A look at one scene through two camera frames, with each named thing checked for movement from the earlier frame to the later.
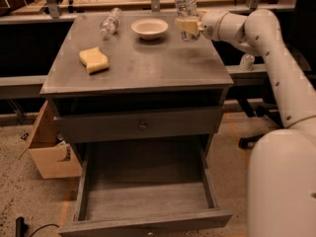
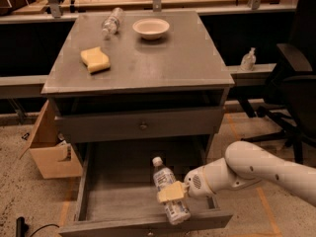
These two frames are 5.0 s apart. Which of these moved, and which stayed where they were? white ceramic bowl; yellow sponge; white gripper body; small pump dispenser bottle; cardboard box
Moved: white gripper body
Stayed: small pump dispenser bottle; white ceramic bowl; yellow sponge; cardboard box
